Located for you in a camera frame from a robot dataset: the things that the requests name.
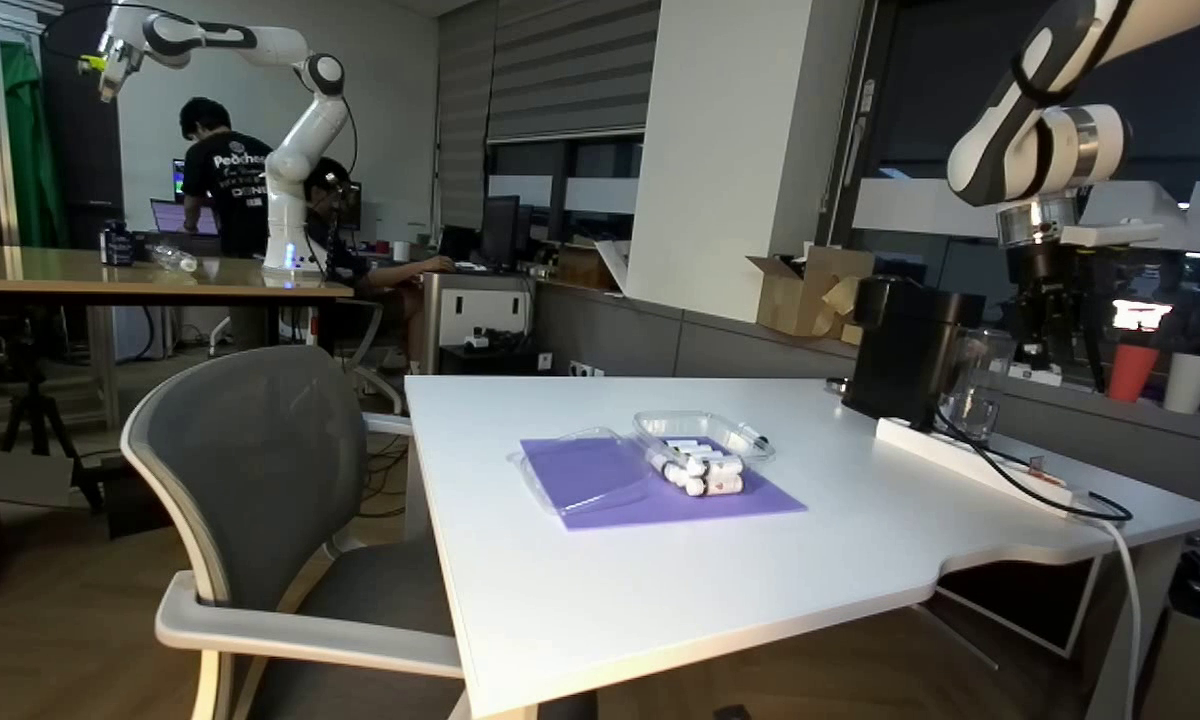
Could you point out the green curtain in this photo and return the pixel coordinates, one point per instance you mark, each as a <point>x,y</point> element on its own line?
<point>32,147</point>

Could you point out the seated person dark hair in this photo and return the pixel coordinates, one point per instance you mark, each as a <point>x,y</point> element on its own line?
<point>336,200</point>

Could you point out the small white cylinder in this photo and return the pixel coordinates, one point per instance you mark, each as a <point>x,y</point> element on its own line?
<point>695,480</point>
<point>726,476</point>
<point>666,462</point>

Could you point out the small black tripod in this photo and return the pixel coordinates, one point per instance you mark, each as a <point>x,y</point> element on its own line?
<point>41,422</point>

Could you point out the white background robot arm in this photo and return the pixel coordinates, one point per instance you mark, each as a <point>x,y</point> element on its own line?
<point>303,147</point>

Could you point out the clear plastic bottle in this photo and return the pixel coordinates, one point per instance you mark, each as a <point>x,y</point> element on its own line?
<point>176,258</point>

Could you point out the gray office partition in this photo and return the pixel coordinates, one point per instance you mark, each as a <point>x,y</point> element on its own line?
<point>681,337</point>

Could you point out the computer monitor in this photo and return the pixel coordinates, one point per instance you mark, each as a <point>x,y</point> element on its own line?
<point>176,179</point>

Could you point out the purple mat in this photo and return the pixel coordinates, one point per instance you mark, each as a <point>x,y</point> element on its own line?
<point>625,480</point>

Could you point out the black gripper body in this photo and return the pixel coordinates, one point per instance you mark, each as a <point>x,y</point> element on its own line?
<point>1050,287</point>

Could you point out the open cardboard box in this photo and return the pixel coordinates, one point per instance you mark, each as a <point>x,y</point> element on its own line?
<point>805,297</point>

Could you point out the black box appliance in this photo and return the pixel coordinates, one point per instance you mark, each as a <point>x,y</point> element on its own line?
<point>907,350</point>

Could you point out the wooden table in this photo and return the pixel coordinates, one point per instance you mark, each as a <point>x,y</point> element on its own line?
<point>120,277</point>

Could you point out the white drawer cabinet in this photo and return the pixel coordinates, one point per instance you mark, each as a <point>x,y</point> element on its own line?
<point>481,315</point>

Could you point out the gray mesh office chair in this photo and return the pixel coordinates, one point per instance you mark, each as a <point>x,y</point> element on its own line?
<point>260,465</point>

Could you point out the open laptop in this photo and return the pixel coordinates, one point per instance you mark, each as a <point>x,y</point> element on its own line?
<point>171,217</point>

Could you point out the gray window blind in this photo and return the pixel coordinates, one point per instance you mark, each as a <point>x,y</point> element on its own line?
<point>561,65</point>

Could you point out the white power strip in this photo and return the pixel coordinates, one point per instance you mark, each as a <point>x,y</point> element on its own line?
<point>964,455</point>

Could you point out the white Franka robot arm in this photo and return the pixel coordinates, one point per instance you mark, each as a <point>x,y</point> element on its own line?
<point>1024,147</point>

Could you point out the standing person black shirt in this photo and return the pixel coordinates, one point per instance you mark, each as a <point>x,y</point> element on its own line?
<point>224,180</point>

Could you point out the red cup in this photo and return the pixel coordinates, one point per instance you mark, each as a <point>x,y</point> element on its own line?
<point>1133,374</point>

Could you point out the clear glass jar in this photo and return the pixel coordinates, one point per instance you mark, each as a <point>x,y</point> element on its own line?
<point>986,374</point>

